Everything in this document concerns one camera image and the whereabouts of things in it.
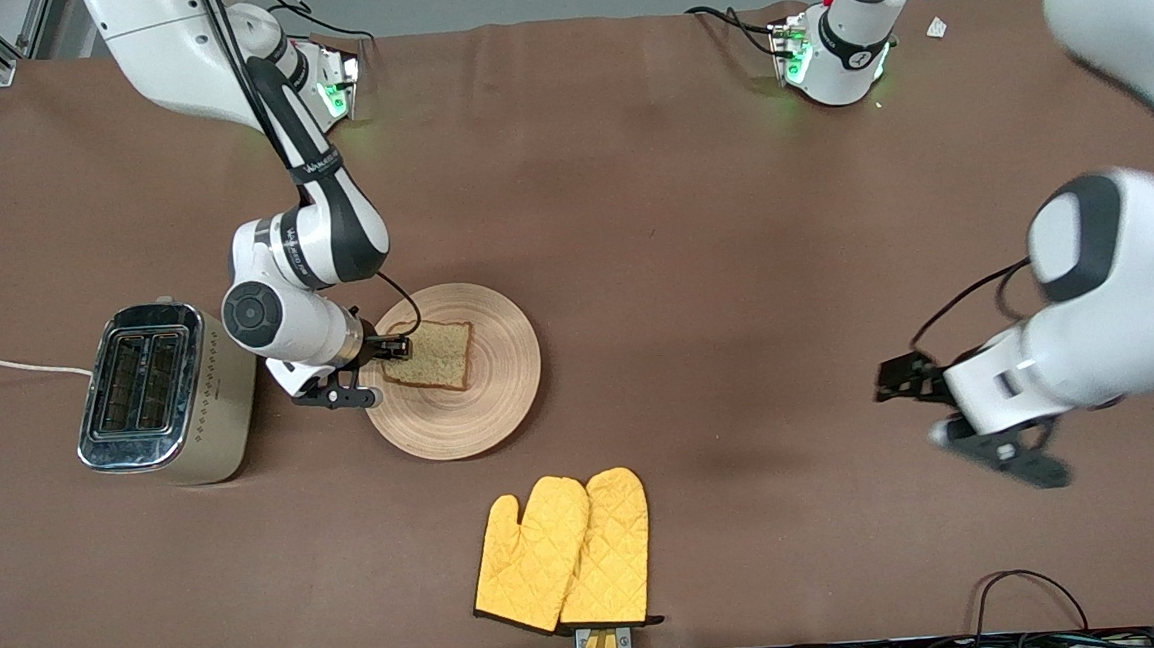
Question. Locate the brown bread slice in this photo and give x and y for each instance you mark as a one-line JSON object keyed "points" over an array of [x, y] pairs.
{"points": [[439, 357]]}

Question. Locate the round light wooden plate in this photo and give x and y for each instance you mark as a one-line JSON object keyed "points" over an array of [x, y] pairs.
{"points": [[500, 369]]}

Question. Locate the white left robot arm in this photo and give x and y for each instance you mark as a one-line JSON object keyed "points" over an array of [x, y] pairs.
{"points": [[1134, 260]]}

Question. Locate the left arm base control box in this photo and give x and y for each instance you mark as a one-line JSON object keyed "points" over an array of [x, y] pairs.
{"points": [[789, 51]]}

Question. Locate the right arm base control box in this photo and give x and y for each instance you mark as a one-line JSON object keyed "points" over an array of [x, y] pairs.
{"points": [[342, 83]]}

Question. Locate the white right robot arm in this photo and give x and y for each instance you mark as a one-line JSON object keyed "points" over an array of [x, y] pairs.
{"points": [[170, 58]]}

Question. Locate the beige chrome two-slot toaster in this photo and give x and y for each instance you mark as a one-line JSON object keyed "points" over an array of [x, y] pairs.
{"points": [[201, 407]]}

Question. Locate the yellow quilted oven mitt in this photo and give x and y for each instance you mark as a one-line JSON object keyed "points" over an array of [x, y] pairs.
{"points": [[610, 542], [531, 557]]}

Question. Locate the brown table cover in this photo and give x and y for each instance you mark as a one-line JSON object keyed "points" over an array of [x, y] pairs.
{"points": [[680, 207]]}

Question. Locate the small white paper scrap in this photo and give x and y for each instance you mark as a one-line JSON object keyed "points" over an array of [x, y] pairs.
{"points": [[937, 27]]}

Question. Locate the small metal bracket plate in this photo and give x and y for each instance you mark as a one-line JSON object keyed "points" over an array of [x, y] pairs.
{"points": [[624, 640]]}

